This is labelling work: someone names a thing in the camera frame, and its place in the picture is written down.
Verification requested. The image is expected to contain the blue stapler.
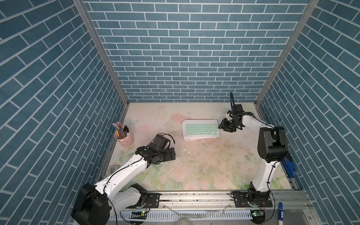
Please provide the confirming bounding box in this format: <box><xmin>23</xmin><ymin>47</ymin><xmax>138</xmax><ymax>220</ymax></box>
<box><xmin>282</xmin><ymin>155</ymin><xmax>296</xmax><ymax>178</ymax></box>

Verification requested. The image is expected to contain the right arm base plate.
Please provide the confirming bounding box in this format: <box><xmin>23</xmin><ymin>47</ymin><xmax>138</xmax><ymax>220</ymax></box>
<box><xmin>230</xmin><ymin>191</ymin><xmax>273</xmax><ymax>208</ymax></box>

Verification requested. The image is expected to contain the blue white marker pen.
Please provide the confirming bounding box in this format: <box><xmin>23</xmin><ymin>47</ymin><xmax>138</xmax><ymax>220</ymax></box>
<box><xmin>278</xmin><ymin>202</ymin><xmax>284</xmax><ymax>225</ymax></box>

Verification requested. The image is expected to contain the aluminium front rail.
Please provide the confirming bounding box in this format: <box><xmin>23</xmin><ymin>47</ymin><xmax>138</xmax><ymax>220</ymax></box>
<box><xmin>148</xmin><ymin>189</ymin><xmax>313</xmax><ymax>210</ymax></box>

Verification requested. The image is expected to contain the pink pen cup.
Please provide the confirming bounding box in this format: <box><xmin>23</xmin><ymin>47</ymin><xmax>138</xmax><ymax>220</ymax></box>
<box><xmin>114</xmin><ymin>132</ymin><xmax>135</xmax><ymax>148</ymax></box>

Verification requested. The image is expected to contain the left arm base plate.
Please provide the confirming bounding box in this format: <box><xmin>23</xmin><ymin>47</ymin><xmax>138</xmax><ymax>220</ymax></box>
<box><xmin>127</xmin><ymin>192</ymin><xmax>160</xmax><ymax>209</ymax></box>

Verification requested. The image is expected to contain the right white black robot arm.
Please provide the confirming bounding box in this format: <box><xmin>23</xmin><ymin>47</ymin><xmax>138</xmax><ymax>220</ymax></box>
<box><xmin>218</xmin><ymin>102</ymin><xmax>289</xmax><ymax>202</ymax></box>

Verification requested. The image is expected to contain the coloured pens bundle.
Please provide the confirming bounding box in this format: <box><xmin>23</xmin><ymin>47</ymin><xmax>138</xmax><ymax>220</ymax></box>
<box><xmin>112</xmin><ymin>121</ymin><xmax>129</xmax><ymax>139</ymax></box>

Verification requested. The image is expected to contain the green key keyboard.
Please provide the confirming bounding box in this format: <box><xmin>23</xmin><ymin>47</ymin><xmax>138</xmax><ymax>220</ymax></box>
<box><xmin>181</xmin><ymin>119</ymin><xmax>220</xmax><ymax>138</ymax></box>

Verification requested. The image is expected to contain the white key keyboard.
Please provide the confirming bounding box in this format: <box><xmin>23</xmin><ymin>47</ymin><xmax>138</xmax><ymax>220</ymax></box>
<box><xmin>181</xmin><ymin>123</ymin><xmax>220</xmax><ymax>141</ymax></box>

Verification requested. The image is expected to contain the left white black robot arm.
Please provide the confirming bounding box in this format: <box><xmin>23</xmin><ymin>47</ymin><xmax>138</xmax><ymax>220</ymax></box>
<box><xmin>71</xmin><ymin>133</ymin><xmax>176</xmax><ymax>225</ymax></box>

